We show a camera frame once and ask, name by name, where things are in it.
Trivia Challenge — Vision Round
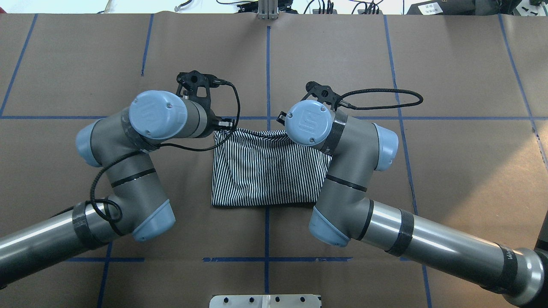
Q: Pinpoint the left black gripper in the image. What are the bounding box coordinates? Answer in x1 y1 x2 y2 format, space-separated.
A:
208 110 235 135

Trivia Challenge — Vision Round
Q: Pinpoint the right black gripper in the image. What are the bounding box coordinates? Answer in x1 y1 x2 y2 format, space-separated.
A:
277 111 287 127

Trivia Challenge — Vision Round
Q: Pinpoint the striped polo shirt white collar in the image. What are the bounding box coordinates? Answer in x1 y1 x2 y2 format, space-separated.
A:
211 128 331 208

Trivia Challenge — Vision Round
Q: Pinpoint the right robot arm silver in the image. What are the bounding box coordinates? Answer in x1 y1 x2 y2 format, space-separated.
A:
277 100 547 308

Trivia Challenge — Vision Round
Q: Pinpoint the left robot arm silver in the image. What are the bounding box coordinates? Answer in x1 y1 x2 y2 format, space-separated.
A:
1 90 241 288

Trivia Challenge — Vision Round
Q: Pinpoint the brown paper table cover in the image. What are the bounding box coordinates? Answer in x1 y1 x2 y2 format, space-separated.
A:
0 12 547 308

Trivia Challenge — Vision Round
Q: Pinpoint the black box with white label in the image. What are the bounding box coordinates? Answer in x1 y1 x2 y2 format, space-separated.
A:
405 0 476 15

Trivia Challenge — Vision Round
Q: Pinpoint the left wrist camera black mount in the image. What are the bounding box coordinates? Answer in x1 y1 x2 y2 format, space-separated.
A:
176 70 231 109

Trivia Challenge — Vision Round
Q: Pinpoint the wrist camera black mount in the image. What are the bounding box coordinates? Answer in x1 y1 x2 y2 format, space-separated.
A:
302 81 352 111
176 70 231 109

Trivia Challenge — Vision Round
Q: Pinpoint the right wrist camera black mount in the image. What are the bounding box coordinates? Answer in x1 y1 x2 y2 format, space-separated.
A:
302 81 352 111

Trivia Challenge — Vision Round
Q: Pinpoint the aluminium frame post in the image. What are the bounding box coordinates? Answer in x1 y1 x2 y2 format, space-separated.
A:
257 0 279 20

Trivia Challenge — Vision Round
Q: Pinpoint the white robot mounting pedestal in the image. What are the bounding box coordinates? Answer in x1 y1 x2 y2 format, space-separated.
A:
209 294 322 308

